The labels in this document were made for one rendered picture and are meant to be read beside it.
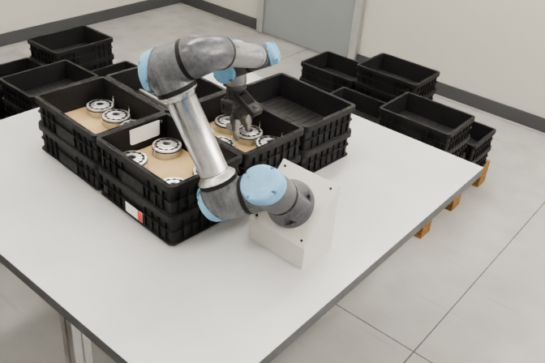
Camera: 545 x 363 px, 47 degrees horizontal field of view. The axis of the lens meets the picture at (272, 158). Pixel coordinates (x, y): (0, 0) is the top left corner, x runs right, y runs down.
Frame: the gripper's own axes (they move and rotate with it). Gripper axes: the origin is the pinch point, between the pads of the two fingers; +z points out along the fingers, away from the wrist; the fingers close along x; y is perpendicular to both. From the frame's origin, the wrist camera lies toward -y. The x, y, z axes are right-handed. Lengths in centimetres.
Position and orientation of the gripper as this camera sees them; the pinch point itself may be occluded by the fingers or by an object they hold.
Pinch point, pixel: (242, 136)
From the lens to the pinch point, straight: 230.0
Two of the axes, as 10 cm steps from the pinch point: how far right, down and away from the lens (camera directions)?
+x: -7.0, 3.6, -6.1
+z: 0.2, 8.7, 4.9
